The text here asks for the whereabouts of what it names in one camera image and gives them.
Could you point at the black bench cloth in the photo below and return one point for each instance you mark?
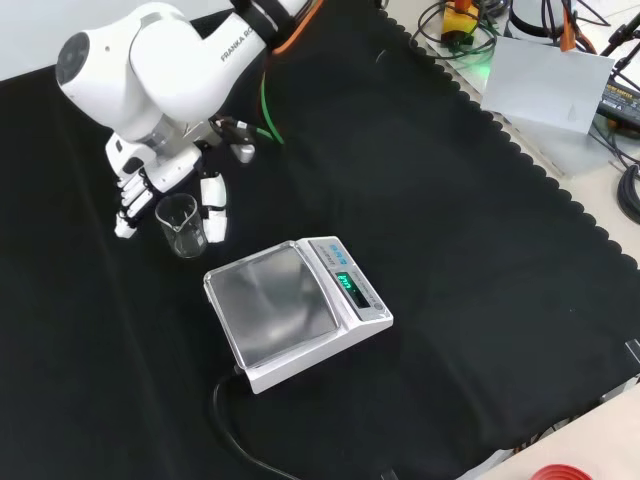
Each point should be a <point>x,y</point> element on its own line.
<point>425,225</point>

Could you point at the white electronic balance steel pan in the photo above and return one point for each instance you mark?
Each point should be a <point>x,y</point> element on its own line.
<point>280,300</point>

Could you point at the black power adapter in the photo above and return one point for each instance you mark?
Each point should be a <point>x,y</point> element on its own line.
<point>620,102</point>

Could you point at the yellow stop button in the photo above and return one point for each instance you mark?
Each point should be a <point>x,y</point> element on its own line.
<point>457,22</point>

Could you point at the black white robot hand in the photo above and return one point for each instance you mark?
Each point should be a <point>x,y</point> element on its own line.
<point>170,170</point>

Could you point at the red round object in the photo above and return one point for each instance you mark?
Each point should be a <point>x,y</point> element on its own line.
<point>560,472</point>

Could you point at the clear glass beaker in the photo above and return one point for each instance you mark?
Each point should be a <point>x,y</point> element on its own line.
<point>186,235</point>

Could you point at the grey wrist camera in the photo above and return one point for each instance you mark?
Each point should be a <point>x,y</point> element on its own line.
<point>244,151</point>

